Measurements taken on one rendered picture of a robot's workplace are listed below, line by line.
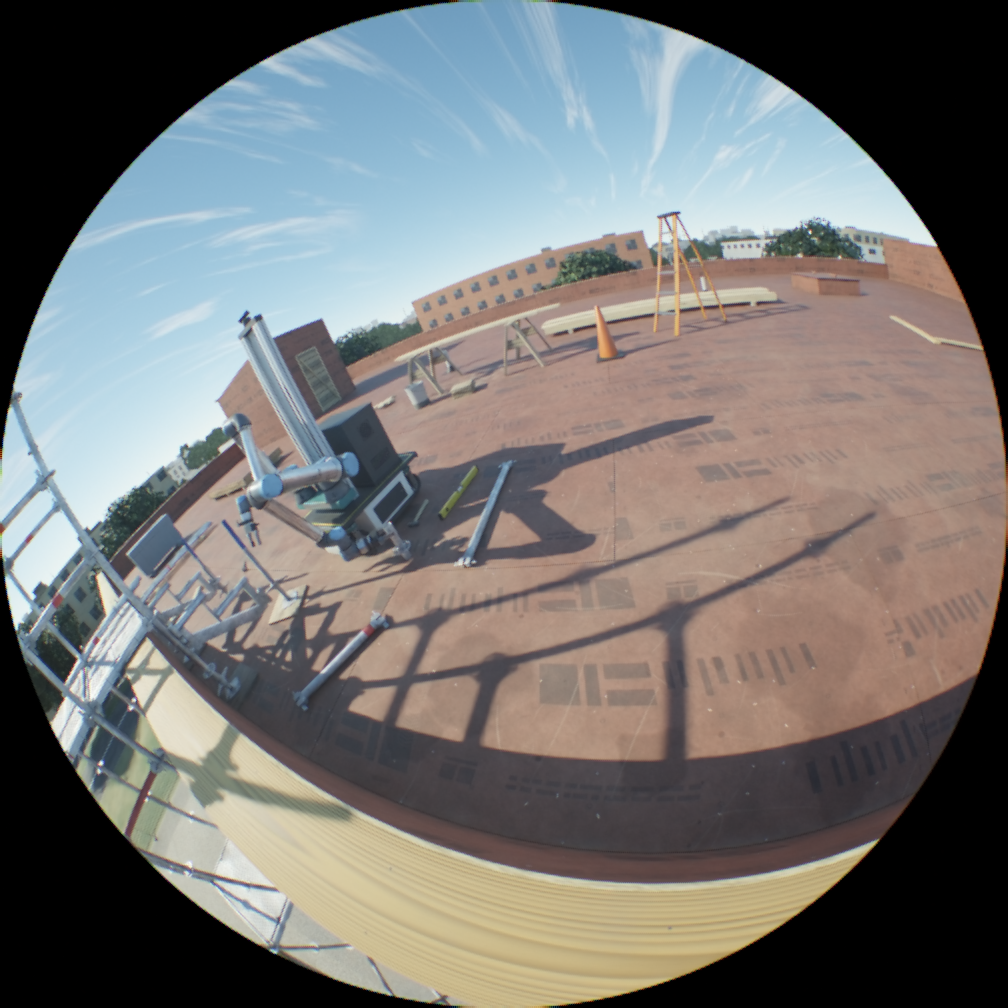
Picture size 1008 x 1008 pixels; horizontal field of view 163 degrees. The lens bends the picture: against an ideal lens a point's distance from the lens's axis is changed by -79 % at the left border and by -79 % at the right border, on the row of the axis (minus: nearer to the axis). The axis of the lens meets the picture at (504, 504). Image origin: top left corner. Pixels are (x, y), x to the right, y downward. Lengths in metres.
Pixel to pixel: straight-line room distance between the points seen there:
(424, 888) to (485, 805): 0.76
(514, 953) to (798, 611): 1.39
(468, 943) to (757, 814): 0.91
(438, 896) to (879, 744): 1.31
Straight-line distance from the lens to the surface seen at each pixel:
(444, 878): 0.59
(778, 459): 2.34
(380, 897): 0.65
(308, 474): 1.99
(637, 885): 0.53
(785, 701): 1.37
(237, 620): 2.56
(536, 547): 1.86
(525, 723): 1.35
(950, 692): 1.75
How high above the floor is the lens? 1.22
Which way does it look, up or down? 33 degrees down
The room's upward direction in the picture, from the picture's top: 23 degrees counter-clockwise
